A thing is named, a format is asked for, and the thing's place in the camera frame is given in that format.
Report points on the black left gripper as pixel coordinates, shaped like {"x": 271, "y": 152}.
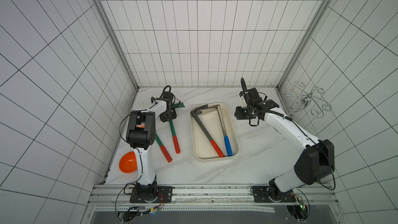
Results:
{"x": 174, "y": 115}

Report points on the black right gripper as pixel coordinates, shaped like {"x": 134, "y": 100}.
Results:
{"x": 241, "y": 113}

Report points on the green hoe red handle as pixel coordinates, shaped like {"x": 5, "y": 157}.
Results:
{"x": 174, "y": 136}
{"x": 163, "y": 149}

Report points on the grey speckled hoe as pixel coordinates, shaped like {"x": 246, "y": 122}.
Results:
{"x": 195, "y": 114}

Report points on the cream plastic storage tray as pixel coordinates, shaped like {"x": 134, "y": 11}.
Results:
{"x": 202, "y": 148}

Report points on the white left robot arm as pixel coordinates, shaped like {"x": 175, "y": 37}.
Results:
{"x": 160, "y": 104}

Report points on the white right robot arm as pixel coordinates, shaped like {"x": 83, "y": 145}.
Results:
{"x": 316, "y": 157}

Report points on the chrome cup holder stand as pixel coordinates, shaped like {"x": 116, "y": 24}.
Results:
{"x": 304, "y": 99}

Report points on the orange plastic cup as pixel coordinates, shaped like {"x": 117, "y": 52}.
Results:
{"x": 128, "y": 163}

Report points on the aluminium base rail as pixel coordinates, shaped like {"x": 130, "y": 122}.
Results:
{"x": 229, "y": 197}

